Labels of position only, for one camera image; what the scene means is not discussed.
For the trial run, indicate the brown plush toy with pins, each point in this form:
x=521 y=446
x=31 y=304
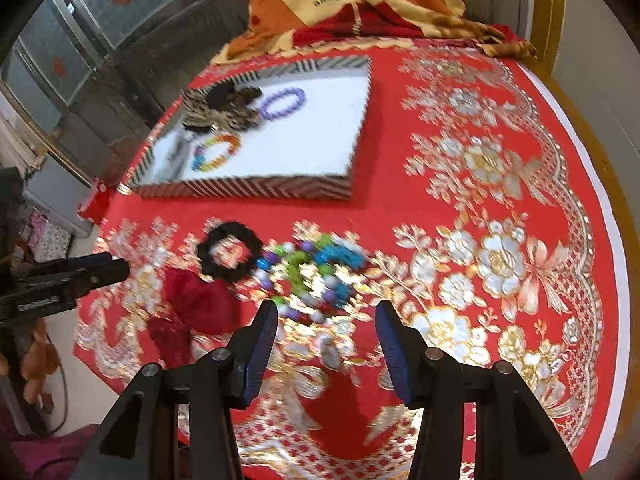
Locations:
x=40 y=360

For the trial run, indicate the black fluffy scrunchie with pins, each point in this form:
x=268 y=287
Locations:
x=230 y=256
x=235 y=92

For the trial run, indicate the striped rim white tray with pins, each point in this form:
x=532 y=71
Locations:
x=300 y=130

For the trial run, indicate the red floral tablecloth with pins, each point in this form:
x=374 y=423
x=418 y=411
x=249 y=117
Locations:
x=450 y=200

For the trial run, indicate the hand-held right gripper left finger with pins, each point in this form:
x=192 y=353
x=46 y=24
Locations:
x=260 y=345

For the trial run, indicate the floral cushion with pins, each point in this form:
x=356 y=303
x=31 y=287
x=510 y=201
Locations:
x=47 y=240

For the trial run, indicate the grey fluffy scrunchie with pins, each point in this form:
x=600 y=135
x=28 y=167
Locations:
x=176 y=152

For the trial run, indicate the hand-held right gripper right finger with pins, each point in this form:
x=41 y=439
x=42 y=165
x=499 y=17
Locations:
x=395 y=345

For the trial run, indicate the leopard print scrunchie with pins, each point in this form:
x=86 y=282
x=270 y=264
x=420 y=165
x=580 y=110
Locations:
x=225 y=110

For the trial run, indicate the red fluffy scrunchie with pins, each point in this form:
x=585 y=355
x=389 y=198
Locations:
x=202 y=300
x=170 y=337

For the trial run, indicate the orange floral blanket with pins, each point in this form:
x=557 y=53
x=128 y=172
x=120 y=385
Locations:
x=360 y=5

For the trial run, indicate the wooden door frame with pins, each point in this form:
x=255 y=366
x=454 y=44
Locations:
x=547 y=15

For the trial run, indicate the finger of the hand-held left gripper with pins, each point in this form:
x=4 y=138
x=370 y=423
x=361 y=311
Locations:
x=102 y=274

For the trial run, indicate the red paper bag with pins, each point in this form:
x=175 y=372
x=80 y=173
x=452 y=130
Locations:
x=92 y=205

